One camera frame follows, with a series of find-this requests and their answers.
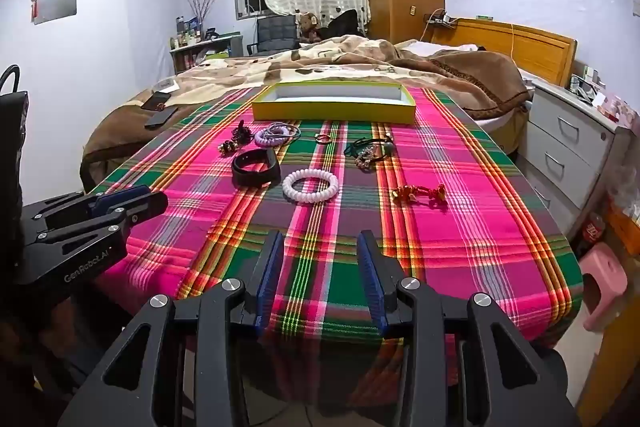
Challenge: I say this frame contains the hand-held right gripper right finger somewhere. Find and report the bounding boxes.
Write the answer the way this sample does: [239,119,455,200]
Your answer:
[356,229,583,427]

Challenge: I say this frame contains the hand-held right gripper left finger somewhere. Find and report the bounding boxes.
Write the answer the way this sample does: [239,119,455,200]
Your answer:
[57,229,286,427]

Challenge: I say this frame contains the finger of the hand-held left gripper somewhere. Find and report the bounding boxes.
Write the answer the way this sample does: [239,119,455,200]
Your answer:
[22,185,152,234]
[37,191,169,255]

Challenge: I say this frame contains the white spiral hair tie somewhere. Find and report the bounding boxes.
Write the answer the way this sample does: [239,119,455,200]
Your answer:
[281,168,340,206]

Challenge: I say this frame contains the red orange hair tie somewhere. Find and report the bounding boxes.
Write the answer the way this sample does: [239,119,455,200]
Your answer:
[391,183,449,208]

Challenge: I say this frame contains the black wristband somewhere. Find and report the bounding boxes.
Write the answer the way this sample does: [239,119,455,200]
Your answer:
[231,148,282,188]

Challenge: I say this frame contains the black flower hair clip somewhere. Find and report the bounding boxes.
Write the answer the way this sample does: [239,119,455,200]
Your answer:
[232,119,254,144]

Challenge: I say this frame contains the teal ball hair tie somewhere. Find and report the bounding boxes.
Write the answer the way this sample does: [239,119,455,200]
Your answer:
[344,134,397,158]

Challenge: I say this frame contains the purple spiral hair tie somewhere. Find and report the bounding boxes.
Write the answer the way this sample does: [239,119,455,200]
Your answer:
[254,123,293,146]

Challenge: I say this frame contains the yellow cardboard box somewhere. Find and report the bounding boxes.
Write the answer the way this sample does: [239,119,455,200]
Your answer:
[251,82,417,125]

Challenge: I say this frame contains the pink green plaid cloth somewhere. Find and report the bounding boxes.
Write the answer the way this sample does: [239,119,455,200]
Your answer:
[82,84,585,403]

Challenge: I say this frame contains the black phone with red charm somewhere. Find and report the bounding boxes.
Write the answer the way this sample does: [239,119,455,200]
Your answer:
[141,91,171,111]

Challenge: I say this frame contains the cluttered white shelf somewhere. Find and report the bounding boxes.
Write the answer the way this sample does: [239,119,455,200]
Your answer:
[169,14,244,75]

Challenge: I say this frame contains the dried branches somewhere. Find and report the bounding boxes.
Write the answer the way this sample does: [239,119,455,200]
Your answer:
[185,0,223,32]

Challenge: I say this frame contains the grey chair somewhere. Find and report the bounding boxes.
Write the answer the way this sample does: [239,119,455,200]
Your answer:
[248,14,298,54]

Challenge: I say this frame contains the red drink bottle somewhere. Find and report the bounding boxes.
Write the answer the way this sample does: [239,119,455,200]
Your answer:
[575,212,607,258]

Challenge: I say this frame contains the pink plastic stool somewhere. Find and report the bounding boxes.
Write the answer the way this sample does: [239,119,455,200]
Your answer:
[580,242,628,333]

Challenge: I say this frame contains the brown patterned blanket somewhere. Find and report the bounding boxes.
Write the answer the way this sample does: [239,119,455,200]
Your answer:
[80,34,533,188]

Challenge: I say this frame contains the grey drawer cabinet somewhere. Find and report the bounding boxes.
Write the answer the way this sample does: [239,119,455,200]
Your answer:
[520,79,633,228]

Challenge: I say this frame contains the white pillow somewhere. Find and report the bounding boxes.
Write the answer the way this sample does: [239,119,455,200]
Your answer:
[395,39,481,58]

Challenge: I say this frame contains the brown teddy bear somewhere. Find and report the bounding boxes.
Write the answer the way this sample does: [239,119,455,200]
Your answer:
[296,12,323,42]

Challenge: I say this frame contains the black bag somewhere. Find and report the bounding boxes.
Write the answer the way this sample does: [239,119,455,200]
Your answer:
[322,9,361,40]

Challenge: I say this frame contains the wooden headboard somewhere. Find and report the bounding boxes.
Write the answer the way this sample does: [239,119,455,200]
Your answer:
[432,18,577,88]

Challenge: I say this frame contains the clutter on drawer cabinet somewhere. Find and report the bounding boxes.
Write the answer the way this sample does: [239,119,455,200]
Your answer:
[570,67,640,128]

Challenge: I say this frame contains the wall power strip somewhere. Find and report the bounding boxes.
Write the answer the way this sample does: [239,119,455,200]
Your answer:
[422,9,458,30]

